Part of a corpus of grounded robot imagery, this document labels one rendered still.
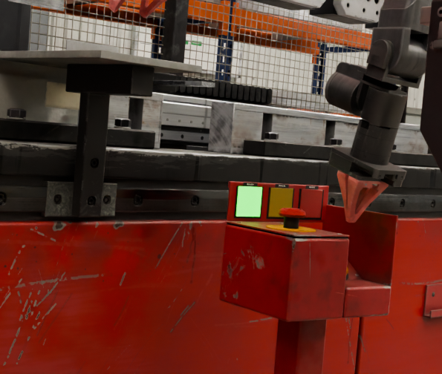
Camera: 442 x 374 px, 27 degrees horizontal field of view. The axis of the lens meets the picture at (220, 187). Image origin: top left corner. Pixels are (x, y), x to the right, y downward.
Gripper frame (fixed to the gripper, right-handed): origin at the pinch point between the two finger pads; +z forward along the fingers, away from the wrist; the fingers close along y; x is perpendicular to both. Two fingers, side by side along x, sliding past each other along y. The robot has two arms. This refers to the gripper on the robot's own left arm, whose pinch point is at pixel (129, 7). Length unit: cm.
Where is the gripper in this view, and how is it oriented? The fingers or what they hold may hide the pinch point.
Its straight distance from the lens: 132.1
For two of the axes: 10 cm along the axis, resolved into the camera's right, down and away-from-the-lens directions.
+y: -7.0, -0.2, -7.1
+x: 5.7, 6.0, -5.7
